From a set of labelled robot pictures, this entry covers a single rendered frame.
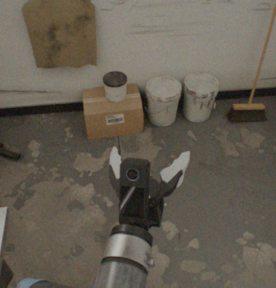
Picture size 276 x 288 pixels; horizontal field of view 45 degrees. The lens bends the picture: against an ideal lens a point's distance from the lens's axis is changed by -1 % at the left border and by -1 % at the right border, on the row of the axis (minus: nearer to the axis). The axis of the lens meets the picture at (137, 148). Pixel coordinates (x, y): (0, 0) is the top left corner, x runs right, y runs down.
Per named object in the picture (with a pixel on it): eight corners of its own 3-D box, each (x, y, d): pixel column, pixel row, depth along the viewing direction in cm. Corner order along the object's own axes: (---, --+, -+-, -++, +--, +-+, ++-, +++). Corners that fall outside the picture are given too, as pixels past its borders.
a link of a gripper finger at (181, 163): (188, 166, 68) (156, 193, 65) (188, 146, 64) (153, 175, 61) (200, 174, 67) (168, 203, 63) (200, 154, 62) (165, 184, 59)
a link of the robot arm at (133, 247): (96, 252, 50) (148, 260, 48) (103, 226, 53) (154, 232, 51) (105, 273, 55) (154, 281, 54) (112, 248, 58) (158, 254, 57)
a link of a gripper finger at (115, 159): (106, 167, 71) (122, 198, 65) (100, 148, 67) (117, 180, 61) (119, 161, 72) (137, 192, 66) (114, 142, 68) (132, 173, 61)
